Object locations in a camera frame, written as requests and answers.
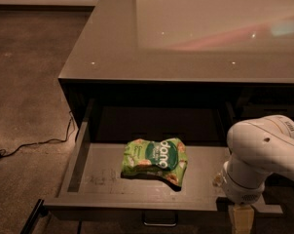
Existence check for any green snack bag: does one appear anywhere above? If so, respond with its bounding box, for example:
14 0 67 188
122 137 188 189

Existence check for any grey drawer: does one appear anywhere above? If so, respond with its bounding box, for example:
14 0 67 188
43 97 283 228

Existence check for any thin black power cable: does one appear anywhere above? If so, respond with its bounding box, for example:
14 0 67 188
0 111 76 172

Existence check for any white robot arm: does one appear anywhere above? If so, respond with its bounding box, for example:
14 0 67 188
213 115 294 234

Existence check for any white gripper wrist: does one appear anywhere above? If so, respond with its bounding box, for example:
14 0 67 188
212 161 265 234

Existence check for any dark grey drawer cabinet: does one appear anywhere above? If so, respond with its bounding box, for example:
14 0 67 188
57 0 294 187

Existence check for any black metal bar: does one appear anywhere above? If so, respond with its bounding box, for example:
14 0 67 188
19 199 49 234

